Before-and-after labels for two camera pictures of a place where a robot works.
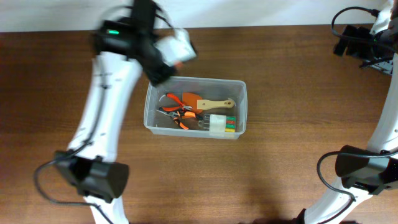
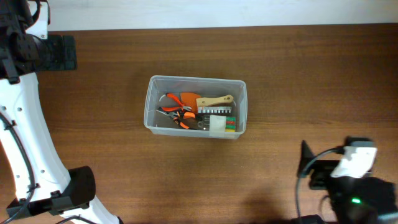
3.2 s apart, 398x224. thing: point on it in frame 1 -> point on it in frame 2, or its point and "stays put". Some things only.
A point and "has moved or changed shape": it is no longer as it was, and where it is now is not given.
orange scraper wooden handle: (198, 104) has moved or changed shape
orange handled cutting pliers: (176, 108) stays put
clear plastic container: (197, 107) stays put
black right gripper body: (366, 51) -> (338, 188)
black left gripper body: (160, 71) -> (58, 63)
